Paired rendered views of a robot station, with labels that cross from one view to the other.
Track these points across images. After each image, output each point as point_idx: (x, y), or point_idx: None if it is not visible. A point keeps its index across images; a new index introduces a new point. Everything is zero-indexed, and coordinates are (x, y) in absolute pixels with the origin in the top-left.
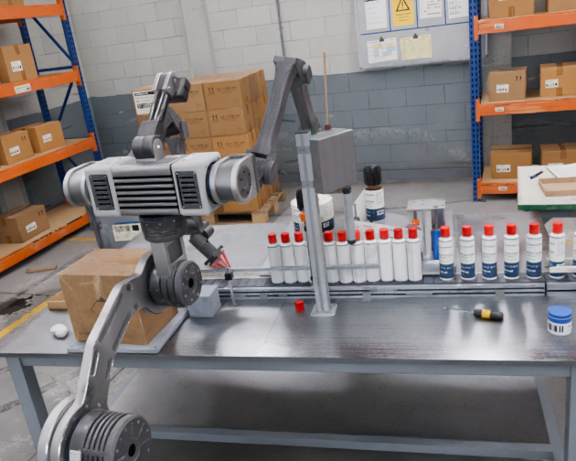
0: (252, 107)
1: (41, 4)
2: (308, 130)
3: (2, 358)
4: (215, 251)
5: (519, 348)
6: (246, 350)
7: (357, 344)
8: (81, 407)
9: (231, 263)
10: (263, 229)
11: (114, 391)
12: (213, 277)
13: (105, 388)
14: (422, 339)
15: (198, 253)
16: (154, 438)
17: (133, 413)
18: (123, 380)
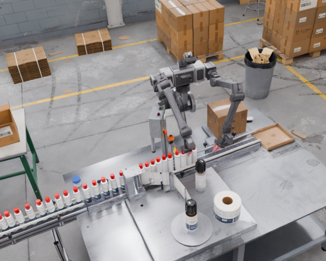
0: None
1: None
2: (159, 104)
3: None
4: (217, 141)
5: (88, 171)
6: (174, 139)
7: (141, 154)
8: (174, 91)
9: (243, 177)
10: (272, 217)
11: (319, 213)
12: (237, 165)
13: (177, 97)
14: (120, 163)
15: (274, 179)
16: None
17: (166, 100)
18: None
